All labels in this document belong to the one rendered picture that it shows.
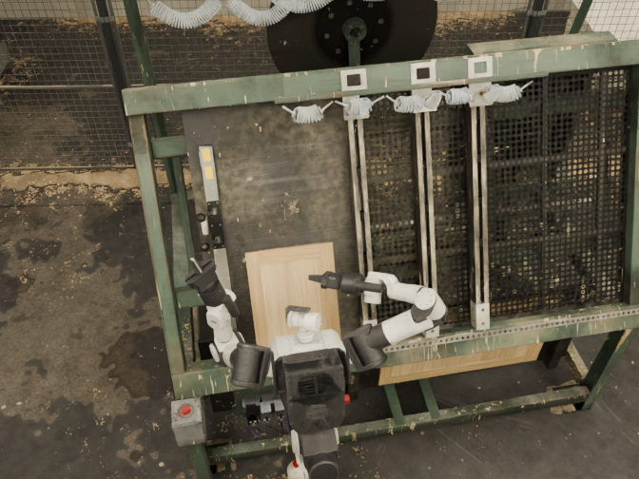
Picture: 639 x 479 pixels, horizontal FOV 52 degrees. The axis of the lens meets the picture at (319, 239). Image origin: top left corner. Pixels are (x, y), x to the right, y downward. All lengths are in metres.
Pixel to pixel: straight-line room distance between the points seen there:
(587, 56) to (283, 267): 1.52
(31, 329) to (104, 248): 0.76
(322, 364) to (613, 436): 2.18
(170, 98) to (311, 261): 0.88
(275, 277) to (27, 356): 2.03
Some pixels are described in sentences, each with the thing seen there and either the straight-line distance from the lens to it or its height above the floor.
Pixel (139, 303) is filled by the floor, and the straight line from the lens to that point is 4.38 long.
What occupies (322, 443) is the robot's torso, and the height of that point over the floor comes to 1.08.
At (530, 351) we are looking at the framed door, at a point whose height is 0.35.
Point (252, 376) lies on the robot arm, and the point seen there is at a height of 1.31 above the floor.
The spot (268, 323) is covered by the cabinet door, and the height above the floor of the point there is 1.03.
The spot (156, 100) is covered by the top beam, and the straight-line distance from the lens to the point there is 2.55.
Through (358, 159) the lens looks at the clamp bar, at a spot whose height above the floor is 1.62.
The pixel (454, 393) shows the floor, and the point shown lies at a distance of 3.92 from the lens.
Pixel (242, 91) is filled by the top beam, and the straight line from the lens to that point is 2.54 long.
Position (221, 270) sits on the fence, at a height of 1.28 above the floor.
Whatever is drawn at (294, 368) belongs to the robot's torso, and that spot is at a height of 1.40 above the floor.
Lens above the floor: 3.29
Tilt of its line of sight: 45 degrees down
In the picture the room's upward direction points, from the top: straight up
